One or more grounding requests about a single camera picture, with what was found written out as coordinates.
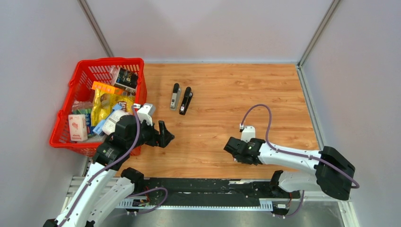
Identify black stapler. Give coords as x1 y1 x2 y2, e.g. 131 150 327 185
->
179 87 193 115

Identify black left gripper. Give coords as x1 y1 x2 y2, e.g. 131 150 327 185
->
128 116 174 150

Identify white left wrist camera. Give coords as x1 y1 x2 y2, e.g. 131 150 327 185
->
131 103 156 126

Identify white pink sponge box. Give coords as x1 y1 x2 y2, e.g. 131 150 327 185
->
68 114 88 142

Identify red plastic basket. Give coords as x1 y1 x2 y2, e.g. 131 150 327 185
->
49 57 148 157

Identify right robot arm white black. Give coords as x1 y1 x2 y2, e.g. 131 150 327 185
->
224 137 358 201

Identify white round packaged item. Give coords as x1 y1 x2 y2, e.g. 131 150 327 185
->
102 110 129 135

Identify black box in basket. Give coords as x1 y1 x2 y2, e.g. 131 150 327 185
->
110 67 139 93

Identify green box in basket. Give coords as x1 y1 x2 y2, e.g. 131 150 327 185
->
72 108 94 137

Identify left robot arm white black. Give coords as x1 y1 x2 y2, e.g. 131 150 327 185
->
44 113 174 227

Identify orange block in basket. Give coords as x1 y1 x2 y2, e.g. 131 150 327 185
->
91 81 124 95

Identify yellow snack bag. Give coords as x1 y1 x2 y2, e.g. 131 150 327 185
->
91 88 135 127

